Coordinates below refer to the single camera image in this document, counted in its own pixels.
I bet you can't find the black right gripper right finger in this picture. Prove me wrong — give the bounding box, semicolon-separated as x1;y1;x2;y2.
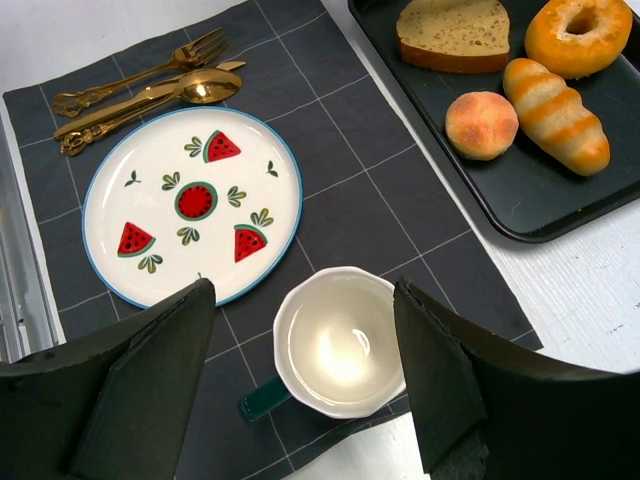
393;280;639;479

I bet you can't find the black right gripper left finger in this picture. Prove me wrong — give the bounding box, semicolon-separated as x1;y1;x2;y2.
1;279;216;479

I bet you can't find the orange glazed donut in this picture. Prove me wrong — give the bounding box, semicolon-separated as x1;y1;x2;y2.
524;0;633;79

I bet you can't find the striped long bread roll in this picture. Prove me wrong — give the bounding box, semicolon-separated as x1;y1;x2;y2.
503;58;610;176

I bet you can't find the brown bread slice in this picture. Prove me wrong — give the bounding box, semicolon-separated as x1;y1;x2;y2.
396;0;510;74

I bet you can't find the green white mug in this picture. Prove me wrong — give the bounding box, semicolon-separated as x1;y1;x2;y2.
239;266;406;421

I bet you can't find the black baking tray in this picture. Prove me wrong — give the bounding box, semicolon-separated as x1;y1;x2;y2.
348;1;639;243

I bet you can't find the white watermelon pattern plate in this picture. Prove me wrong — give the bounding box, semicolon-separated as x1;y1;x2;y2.
82;107;303;308

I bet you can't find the small round bun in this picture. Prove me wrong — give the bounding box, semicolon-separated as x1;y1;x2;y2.
445;91;519;161

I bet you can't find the gold knife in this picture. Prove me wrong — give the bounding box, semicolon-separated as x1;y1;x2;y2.
53;60;246;140

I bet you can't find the gold spoon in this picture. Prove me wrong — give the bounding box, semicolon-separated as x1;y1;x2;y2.
53;68;243;156

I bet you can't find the gold fork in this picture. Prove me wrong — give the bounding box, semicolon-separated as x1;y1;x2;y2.
52;27;228;118

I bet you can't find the dark checked placemat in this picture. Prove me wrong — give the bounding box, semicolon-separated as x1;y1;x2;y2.
2;1;541;479

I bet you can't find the aluminium frame rail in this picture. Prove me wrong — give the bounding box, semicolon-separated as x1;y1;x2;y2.
1;131;64;362

